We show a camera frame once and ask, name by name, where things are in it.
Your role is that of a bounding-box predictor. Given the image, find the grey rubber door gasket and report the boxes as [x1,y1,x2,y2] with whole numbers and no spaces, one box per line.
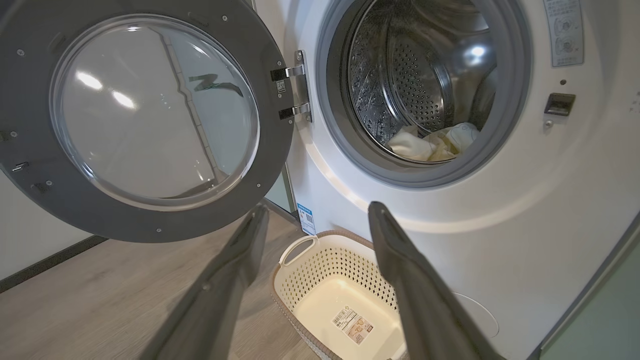
[316,0,532,190]

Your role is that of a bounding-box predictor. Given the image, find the pale teal handleless cabinet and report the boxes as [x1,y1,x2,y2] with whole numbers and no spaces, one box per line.
[529,212,640,360]

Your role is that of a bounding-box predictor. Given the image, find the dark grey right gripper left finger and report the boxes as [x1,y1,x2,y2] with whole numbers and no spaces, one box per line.
[139,204,270,360]

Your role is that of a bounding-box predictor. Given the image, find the dark round washer door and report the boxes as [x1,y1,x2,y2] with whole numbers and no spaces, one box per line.
[0,0,296,245]

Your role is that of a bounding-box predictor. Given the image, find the stainless steel washing machine drum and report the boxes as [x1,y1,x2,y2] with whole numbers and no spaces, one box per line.
[347,0,499,164]

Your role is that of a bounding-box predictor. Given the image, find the pale yellow printed garment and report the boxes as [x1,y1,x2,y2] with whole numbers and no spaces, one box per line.
[387,126,437,162]
[425,122,481,162]

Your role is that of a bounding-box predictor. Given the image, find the black door latch slot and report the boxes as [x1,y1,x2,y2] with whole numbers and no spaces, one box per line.
[544,92,577,118]

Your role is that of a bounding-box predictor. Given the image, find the metal washing machine door hinge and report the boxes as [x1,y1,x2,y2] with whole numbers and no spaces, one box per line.
[270,50,314,124]

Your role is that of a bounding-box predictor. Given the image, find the basket product label sticker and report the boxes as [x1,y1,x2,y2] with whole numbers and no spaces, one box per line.
[332,306,375,346]

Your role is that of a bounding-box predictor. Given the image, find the white perforated laundry basket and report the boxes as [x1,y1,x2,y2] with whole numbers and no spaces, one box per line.
[271,230,412,360]

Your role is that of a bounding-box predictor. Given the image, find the grey warning sticker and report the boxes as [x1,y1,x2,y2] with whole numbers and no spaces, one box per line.
[543,0,585,68]

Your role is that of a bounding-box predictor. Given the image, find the white front-load washing machine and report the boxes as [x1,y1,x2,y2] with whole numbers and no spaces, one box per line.
[250,0,640,360]

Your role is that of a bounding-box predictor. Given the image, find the dark cabinet plinth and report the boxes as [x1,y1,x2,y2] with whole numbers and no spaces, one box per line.
[0,234,109,294]

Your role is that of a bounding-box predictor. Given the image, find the round white filter cover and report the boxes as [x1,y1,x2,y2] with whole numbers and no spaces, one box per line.
[451,291,500,339]

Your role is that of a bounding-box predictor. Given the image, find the blue energy label sticker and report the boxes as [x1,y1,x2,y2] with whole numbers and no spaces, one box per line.
[297,202,317,236]

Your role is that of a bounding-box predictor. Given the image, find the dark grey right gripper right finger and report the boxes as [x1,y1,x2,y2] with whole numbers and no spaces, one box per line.
[367,201,506,360]

